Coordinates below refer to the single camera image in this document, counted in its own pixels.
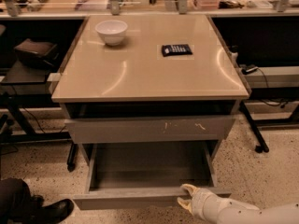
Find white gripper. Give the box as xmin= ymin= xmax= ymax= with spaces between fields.
xmin=177 ymin=184 xmax=218 ymax=220

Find grey drawer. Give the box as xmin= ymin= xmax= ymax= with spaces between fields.
xmin=74 ymin=142 xmax=231 ymax=210
xmin=65 ymin=116 xmax=235 ymax=144

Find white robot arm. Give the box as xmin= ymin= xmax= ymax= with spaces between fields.
xmin=177 ymin=184 xmax=299 ymax=224

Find grey drawer cabinet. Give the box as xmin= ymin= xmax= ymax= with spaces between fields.
xmin=50 ymin=13 xmax=252 ymax=161

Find black table leg right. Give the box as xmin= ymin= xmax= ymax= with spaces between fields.
xmin=239 ymin=102 xmax=269 ymax=153

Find black table leg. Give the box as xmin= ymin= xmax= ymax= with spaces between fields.
xmin=239 ymin=102 xmax=269 ymax=153
xmin=66 ymin=143 xmax=78 ymax=172

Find black table leg left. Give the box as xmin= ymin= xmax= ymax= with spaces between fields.
xmin=66 ymin=143 xmax=78 ymax=172

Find black power adapter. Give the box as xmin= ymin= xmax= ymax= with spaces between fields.
xmin=240 ymin=64 xmax=258 ymax=75

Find dark blue snack packet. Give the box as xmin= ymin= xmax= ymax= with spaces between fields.
xmin=161 ymin=44 xmax=192 ymax=57

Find black shoe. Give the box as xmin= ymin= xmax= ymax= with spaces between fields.
xmin=21 ymin=196 xmax=74 ymax=224

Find person leg dark trousers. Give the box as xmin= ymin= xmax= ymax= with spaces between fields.
xmin=0 ymin=178 xmax=32 ymax=224

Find white ceramic bowl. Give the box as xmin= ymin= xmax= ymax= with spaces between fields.
xmin=95 ymin=20 xmax=128 ymax=46

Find dark box on shelf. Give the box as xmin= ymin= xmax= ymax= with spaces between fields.
xmin=14 ymin=38 xmax=58 ymax=70

